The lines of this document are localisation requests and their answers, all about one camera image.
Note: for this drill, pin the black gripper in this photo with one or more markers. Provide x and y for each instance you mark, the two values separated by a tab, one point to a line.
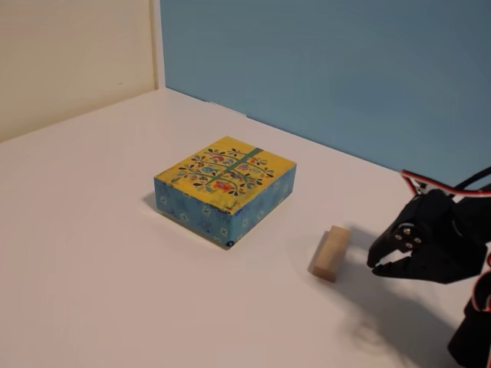
426	256

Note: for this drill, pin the wooden Jenga block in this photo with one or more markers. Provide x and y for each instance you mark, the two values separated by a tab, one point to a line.
331	253

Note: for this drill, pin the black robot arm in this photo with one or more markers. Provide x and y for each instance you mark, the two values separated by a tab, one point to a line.
475	337

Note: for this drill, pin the yellow blue floral box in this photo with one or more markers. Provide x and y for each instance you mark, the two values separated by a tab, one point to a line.
226	172

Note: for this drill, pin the blue backdrop panel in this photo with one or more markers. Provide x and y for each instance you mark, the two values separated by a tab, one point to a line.
326	57

